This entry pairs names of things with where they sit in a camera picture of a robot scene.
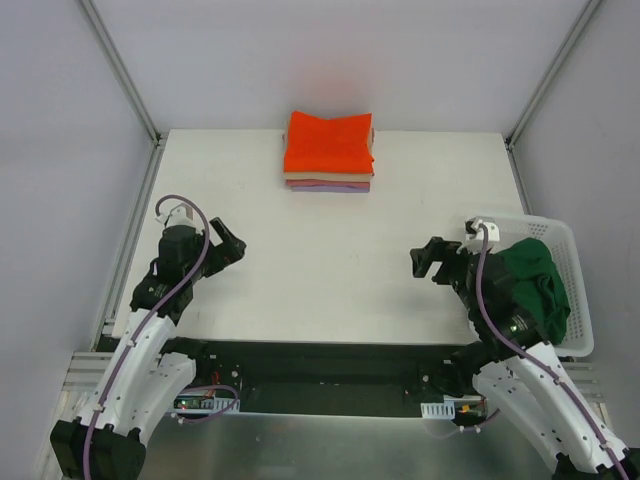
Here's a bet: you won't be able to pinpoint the green t shirt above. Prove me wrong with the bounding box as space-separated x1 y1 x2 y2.
497 238 571 345

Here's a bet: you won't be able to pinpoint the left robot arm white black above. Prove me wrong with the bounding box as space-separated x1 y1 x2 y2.
50 211 246 479

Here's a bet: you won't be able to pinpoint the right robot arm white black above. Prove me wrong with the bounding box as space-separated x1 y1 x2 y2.
410 237 639 479

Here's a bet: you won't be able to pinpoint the pink folded t shirt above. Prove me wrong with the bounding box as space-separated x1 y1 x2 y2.
284 128 376 189

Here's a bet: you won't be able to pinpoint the white plastic basket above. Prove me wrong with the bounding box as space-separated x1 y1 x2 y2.
463 212 594 357

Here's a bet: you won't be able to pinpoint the lilac folded t shirt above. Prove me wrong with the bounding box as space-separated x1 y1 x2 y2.
290 185 370 193

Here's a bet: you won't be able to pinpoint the beige folded t shirt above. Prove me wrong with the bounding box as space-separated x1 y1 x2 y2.
282 130 375 184

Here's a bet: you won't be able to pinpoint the orange folded t shirt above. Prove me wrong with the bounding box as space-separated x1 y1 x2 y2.
283 111 374 176

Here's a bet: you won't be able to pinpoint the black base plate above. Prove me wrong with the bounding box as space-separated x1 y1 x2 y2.
161 337 477 418

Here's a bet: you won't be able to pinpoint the right white cable duct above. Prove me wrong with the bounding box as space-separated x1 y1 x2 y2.
420 401 456 421

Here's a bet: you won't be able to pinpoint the white cable duct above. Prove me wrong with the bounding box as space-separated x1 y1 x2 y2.
420 401 456 421
171 395 241 416

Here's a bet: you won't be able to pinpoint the left white cable duct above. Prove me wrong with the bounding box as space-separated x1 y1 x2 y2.
171 395 241 416

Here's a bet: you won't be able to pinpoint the aluminium front rail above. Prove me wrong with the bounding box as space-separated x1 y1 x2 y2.
62 352 604 403

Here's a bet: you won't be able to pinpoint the left aluminium frame post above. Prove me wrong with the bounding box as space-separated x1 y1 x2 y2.
74 0 169 149

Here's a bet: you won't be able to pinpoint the aluminium frame post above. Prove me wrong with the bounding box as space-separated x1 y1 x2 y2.
503 0 604 151
74 0 169 149

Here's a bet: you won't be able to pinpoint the right aluminium frame post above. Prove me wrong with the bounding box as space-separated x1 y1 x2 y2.
503 0 604 151

